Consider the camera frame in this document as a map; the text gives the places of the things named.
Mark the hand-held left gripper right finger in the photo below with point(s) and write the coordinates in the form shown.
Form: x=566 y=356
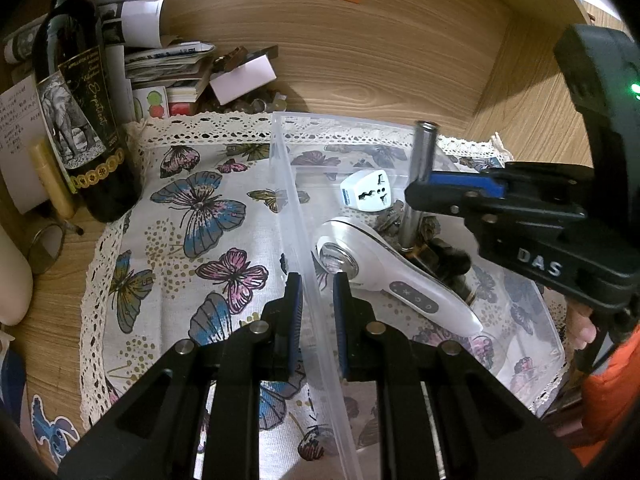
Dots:
x=341 y=320

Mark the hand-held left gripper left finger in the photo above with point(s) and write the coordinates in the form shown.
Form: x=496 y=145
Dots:
x=295 y=320

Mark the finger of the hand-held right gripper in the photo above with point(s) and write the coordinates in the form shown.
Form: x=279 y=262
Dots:
x=470 y=179
x=435 y=195

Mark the silver metal tube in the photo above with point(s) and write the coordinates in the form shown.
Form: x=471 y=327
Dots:
x=425 y=155

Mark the black and gold perfume bottle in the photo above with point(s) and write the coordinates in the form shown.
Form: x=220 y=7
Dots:
x=419 y=254

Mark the small black object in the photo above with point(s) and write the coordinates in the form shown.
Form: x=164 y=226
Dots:
x=450 y=257

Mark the white travel adapter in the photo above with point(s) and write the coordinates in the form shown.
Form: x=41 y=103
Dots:
x=367 y=190

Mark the clear plastic container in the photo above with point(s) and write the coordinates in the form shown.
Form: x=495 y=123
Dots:
x=320 y=170

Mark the person's right forearm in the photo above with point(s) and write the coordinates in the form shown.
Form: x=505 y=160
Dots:
x=610 y=395

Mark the person's right hand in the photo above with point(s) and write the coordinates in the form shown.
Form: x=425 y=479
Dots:
x=580 y=327

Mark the white handheld facial device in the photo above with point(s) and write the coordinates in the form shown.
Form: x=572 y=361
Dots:
x=400 y=280

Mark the butterfly print lace tablecloth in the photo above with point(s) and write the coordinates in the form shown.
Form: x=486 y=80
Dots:
x=165 y=280

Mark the small white box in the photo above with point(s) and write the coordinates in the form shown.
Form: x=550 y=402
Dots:
x=245 y=75

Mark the dark brown object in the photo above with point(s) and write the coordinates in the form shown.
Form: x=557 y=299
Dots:
x=235 y=56

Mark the small round glass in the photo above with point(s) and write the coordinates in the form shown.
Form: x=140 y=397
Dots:
x=45 y=266

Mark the fruit print cards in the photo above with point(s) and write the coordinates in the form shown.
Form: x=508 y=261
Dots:
x=155 y=105

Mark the blue cartoon sticker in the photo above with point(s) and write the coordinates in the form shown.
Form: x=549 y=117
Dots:
x=50 y=430

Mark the yellow tube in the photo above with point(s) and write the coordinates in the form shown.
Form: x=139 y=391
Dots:
x=50 y=180

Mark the stack of papers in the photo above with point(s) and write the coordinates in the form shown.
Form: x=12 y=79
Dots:
x=165 y=67

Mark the white cylinder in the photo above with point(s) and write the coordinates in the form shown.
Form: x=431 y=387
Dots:
x=12 y=280

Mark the dark wine bottle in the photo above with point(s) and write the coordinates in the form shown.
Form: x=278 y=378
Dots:
x=95 y=110

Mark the white handwritten note paper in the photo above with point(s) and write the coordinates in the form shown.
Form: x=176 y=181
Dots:
x=15 y=160

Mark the rolled printed paper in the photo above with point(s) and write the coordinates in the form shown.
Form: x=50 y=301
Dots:
x=135 y=20

